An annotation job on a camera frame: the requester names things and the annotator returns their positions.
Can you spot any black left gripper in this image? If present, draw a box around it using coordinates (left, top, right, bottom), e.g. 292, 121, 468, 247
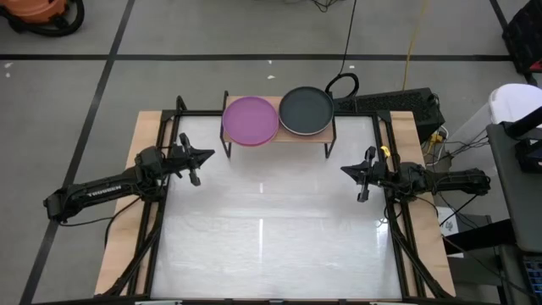
163, 132, 216, 187

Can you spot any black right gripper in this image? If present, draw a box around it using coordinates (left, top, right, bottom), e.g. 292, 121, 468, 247
340, 146, 401, 202

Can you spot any black plate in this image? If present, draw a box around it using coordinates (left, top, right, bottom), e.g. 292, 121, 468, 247
278, 86, 335, 136

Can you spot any wooden shelf with black legs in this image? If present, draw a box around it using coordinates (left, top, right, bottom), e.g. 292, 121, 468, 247
218, 90, 338, 159

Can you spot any black computer case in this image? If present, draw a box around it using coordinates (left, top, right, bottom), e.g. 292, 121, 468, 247
334, 87, 445, 143

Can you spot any white paper sheet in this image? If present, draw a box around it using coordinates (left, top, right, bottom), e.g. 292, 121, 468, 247
438, 206, 462, 237

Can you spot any grey desk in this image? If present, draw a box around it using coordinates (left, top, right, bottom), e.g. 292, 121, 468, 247
485, 122, 542, 255

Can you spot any white bin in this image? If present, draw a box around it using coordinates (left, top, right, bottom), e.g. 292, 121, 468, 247
489, 83, 542, 126

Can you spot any black equipment block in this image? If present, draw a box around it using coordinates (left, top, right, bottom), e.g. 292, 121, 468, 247
501, 108, 542, 173

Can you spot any laptop keyboard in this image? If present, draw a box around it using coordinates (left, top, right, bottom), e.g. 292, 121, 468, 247
523, 256, 542, 300

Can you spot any black bag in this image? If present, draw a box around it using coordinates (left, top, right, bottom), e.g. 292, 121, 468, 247
501, 0, 542, 86

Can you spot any black metal table frame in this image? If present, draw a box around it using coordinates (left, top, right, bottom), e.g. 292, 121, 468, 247
100, 95, 454, 300

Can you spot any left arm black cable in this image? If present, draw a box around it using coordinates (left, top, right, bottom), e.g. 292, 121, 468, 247
57, 194, 145, 249

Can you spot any black hanging cable with loop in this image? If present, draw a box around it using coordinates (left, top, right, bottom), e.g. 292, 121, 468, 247
324, 0, 361, 101

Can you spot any yellow cable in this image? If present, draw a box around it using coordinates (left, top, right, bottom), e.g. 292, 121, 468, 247
401, 0, 429, 91

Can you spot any black floor cable bundle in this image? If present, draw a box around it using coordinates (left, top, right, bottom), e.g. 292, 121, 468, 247
311, 0, 344, 13

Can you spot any orange vacuum with black hose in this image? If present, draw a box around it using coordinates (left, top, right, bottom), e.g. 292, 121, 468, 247
0, 0, 86, 38

